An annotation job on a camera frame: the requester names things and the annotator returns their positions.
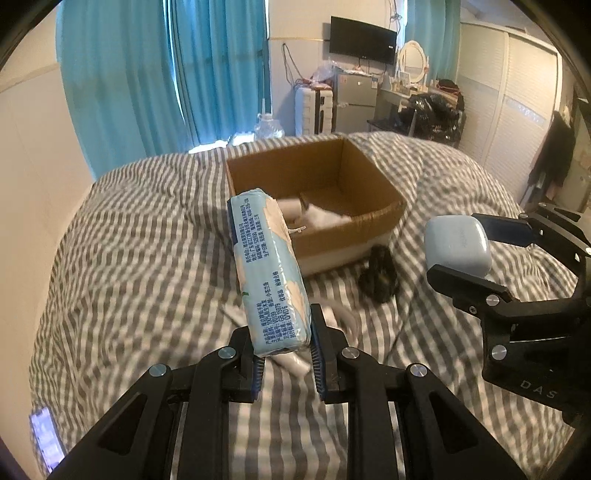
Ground wide turquoise curtain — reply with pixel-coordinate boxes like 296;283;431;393
55;0;273;182

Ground dark hair claw clip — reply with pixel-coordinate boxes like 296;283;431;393
358;244;400;304

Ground white paper roll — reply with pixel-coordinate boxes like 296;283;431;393
276;197;304;220

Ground round white vanity mirror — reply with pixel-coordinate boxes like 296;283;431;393
397;40;428;86

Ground white tube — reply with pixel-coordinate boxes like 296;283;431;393
271;352;313;377

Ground narrow turquoise curtain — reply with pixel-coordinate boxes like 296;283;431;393
403;0;463;85

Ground black wall monitor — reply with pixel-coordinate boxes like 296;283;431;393
329;16;398;66

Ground light blue tissue pack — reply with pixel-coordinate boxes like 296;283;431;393
228;187;313;357

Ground grey striped blanket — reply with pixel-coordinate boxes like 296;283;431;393
28;131;583;480

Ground black plastic bag pile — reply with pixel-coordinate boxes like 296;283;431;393
397;90;463;149

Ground grey mini fridge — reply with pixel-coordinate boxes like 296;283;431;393
333;72;380;134

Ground red wall cable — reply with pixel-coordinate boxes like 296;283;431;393
281;43;315;89

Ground white vanity desk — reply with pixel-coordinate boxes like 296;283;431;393
376;85;417;121

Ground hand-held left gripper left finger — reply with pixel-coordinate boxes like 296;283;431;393
46;325;267;480

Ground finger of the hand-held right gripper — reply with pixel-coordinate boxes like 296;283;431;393
426;265;591;371
471;200;591;267

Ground pink plastic bag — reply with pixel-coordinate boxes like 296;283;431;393
311;60;341;90

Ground dark hanging clothes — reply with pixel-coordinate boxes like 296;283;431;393
528;108;576;205

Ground brown cardboard box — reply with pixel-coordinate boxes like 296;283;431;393
224;136;408;278

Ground smartphone with lit screen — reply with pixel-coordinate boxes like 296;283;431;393
28;405;66;465

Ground light blue earbud case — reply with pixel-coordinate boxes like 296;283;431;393
424;215;493;278

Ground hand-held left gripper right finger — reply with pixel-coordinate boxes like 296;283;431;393
309;302;514;480

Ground white looped cable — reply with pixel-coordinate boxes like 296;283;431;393
322;302;359;346

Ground clear water jug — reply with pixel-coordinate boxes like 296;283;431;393
252;113;285;142

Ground white crumpled plastic bag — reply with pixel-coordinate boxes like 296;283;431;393
302;200;354;230

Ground white louvred wardrobe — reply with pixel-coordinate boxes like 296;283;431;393
457;21;574;205

